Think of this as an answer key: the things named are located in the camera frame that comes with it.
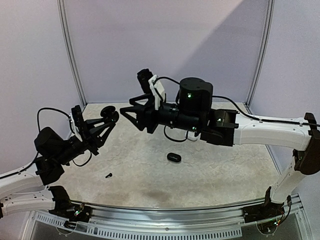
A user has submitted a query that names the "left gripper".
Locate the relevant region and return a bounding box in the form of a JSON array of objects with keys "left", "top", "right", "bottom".
[{"left": 54, "top": 116, "right": 115, "bottom": 165}]

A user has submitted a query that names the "round black case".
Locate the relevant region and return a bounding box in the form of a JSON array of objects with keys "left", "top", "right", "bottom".
[{"left": 100, "top": 105, "right": 120, "bottom": 123}]

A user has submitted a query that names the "black earbud charging case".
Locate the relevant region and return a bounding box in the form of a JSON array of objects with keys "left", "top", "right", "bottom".
[{"left": 167, "top": 152, "right": 182, "bottom": 164}]

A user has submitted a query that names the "white earbud charging case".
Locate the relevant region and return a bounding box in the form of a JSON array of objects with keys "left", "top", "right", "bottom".
[{"left": 185, "top": 132, "right": 199, "bottom": 142}]

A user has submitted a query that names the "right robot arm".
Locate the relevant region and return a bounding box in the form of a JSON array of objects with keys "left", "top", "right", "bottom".
[{"left": 120, "top": 75, "right": 320, "bottom": 218}]

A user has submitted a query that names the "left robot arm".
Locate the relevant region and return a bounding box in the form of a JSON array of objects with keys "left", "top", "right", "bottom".
[{"left": 0, "top": 117, "right": 118, "bottom": 223}]

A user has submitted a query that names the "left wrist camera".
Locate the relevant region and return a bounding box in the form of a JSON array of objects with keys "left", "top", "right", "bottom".
[{"left": 69, "top": 105, "right": 82, "bottom": 140}]

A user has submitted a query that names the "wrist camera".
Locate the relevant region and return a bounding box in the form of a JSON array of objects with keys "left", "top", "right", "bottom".
[
  {"left": 137, "top": 68, "right": 166, "bottom": 110},
  {"left": 69, "top": 105, "right": 82, "bottom": 140}
]

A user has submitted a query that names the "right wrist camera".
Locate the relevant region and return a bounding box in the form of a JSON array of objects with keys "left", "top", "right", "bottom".
[{"left": 137, "top": 68, "right": 166, "bottom": 110}]

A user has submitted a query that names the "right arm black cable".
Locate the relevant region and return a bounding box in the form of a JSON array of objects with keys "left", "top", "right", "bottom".
[{"left": 153, "top": 76, "right": 320, "bottom": 143}]

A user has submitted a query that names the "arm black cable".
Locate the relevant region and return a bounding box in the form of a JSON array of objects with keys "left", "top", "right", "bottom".
[
  {"left": 153, "top": 76, "right": 320, "bottom": 143},
  {"left": 18, "top": 107, "right": 92, "bottom": 173}
]

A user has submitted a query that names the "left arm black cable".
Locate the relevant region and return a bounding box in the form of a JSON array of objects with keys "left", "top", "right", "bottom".
[{"left": 18, "top": 107, "right": 92, "bottom": 173}]

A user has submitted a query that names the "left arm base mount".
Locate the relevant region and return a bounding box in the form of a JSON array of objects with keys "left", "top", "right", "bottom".
[{"left": 48, "top": 200, "right": 93, "bottom": 223}]

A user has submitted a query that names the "aluminium front rail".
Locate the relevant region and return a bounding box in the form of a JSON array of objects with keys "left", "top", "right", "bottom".
[{"left": 23, "top": 194, "right": 313, "bottom": 240}]

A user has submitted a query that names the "left frame post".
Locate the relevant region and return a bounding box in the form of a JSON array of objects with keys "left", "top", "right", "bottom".
[{"left": 57, "top": 0, "right": 88, "bottom": 108}]

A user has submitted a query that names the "frame post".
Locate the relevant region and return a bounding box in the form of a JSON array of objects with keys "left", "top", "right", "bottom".
[
  {"left": 245, "top": 0, "right": 275, "bottom": 108},
  {"left": 57, "top": 0, "right": 88, "bottom": 108}
]

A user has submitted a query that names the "right frame post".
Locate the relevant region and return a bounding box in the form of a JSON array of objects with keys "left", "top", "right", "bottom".
[{"left": 245, "top": 0, "right": 275, "bottom": 108}]

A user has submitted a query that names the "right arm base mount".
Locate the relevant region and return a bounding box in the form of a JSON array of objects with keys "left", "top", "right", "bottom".
[{"left": 242, "top": 198, "right": 285, "bottom": 223}]

